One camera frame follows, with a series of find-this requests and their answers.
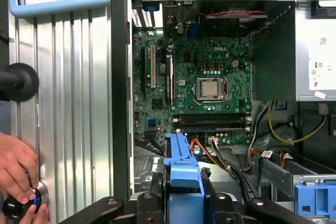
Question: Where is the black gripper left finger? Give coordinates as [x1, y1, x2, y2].
[59, 173, 166, 224]

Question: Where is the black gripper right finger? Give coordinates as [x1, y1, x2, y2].
[203, 176, 320, 224]

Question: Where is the hard disk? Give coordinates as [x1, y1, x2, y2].
[163, 132, 205, 224]

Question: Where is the round black tool blue ring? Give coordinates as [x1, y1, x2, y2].
[2, 187, 49, 220]

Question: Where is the person's hand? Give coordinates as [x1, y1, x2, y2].
[0, 131, 51, 224]

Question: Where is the black RAM slot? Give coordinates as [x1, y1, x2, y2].
[172, 120, 251, 129]
[172, 113, 251, 121]

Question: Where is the blue plastic drive latch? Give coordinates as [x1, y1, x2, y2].
[293, 183, 336, 220]

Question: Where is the silver CPU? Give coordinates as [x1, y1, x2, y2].
[200, 79, 220, 99]

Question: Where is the CPU socket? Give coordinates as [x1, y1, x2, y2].
[192, 76, 229, 104]

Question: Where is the black expansion slot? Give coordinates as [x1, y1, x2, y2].
[140, 47, 147, 99]

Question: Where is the black PC case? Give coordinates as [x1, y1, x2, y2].
[110, 0, 336, 224]

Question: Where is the white expansion slot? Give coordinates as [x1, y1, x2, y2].
[150, 45, 156, 89]

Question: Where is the green motherboard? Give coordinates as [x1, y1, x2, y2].
[132, 32, 253, 147]

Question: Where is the black round knob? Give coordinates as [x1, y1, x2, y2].
[0, 62, 40, 103]

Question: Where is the grey power supply unit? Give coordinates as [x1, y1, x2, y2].
[293, 0, 336, 102]

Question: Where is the black case fan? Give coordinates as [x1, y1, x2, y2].
[198, 0, 269, 31]

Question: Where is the black sleeved wire bundle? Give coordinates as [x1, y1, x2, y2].
[208, 137, 261, 204]

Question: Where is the orange wire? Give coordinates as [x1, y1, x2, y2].
[190, 138, 222, 166]

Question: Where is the yellow wire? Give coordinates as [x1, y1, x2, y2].
[267, 100, 328, 145]

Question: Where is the red black twisted wire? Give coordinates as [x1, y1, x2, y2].
[198, 10, 271, 35]

